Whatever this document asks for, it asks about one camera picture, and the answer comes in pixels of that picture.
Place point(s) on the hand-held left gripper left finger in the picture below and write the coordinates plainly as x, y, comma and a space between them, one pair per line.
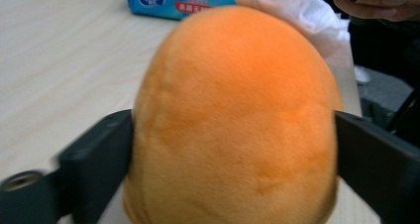
95, 164

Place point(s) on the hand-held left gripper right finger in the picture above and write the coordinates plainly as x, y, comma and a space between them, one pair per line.
376, 164

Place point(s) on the white wet wipe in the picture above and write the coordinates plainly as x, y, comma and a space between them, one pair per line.
307, 22

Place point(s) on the orange plush toy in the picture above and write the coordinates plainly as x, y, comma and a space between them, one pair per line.
234, 118

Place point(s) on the blue wet wipe pack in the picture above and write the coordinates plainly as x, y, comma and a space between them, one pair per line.
175, 1

